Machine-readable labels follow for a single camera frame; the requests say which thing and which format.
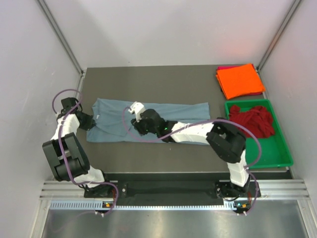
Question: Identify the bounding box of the slotted grey cable duct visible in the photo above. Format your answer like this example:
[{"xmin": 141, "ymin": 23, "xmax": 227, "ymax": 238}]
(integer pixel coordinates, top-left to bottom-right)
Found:
[{"xmin": 50, "ymin": 200, "xmax": 247, "ymax": 211}]

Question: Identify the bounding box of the grey-blue t-shirt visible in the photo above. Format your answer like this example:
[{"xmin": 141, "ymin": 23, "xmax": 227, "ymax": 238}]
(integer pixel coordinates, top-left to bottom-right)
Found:
[{"xmin": 86, "ymin": 98, "xmax": 211, "ymax": 143}]

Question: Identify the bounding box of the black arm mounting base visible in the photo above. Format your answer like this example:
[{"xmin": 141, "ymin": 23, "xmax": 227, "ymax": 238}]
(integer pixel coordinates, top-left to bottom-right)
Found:
[{"xmin": 84, "ymin": 173, "xmax": 261, "ymax": 205}]

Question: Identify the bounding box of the dark red t-shirt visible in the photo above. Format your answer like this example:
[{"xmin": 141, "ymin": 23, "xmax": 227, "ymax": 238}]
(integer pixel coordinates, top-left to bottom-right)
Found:
[{"xmin": 229, "ymin": 105, "xmax": 275, "ymax": 138}]

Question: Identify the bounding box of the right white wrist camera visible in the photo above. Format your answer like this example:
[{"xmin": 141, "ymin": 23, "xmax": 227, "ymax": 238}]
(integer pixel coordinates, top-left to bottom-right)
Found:
[{"xmin": 128, "ymin": 102, "xmax": 146, "ymax": 122}]

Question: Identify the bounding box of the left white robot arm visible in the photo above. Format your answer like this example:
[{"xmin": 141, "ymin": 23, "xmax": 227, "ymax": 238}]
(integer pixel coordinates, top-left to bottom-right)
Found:
[{"xmin": 42, "ymin": 97, "xmax": 112, "ymax": 197}]

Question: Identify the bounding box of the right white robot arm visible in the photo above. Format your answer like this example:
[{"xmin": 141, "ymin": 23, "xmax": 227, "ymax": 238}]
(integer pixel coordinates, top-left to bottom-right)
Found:
[{"xmin": 128, "ymin": 106, "xmax": 250, "ymax": 197}]

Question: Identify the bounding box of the folded orange t-shirt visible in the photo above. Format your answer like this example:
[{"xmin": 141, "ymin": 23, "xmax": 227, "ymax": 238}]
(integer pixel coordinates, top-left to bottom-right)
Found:
[{"xmin": 215, "ymin": 63, "xmax": 266, "ymax": 100}]

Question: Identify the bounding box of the green plastic tray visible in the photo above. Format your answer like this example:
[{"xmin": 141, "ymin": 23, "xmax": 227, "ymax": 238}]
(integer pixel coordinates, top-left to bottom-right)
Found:
[{"xmin": 224, "ymin": 99, "xmax": 293, "ymax": 169}]

